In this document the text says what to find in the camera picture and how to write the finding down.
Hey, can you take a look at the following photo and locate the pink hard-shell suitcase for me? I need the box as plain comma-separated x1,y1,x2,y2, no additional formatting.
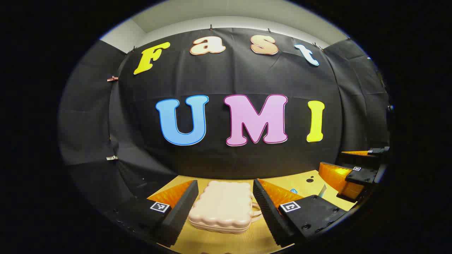
188,181,263,235

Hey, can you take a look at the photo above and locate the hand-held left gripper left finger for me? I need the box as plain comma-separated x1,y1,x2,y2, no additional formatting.
115,180,199,247

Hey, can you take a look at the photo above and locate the black backdrop cloth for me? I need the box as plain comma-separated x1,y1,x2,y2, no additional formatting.
58,28,391,212

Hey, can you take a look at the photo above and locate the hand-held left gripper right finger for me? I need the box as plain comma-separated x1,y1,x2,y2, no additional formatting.
252,178,348,247

